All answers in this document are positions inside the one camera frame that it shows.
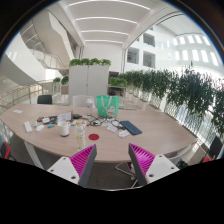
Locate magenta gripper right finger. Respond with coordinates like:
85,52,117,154
128,144,178,186

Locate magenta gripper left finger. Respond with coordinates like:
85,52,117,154
48,144,97,187

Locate clear water bottle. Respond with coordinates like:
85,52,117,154
86,98,93,115

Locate red round coaster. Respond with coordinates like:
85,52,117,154
88,134,99,140

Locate dark blue tablet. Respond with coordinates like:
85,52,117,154
120,121,142,135

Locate white small box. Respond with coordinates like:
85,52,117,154
119,130,130,138

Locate clear plastic drink bottle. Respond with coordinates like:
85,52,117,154
75,120,86,151

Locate white mug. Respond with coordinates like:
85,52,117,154
58,121,70,137

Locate open notebook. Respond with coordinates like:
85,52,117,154
57,111,73,122

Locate white power strip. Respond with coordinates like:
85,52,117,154
24,121,32,133

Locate white chair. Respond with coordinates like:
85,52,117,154
72,95,95,107

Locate green tote bag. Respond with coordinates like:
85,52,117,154
96,95,120,117

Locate red chair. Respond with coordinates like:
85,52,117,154
0,142,11,159

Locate black office chair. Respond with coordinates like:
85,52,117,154
37,95,52,105

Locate hedge plant row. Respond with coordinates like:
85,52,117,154
119,67,224,135

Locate white cabinet with plants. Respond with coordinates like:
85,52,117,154
68,58,111,100

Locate black tangled cables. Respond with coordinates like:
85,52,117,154
84,114,125,131

